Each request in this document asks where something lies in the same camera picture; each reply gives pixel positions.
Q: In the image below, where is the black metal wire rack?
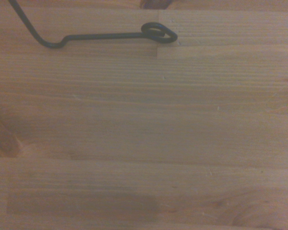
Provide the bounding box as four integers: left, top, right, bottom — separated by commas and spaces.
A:
8, 0, 178, 49

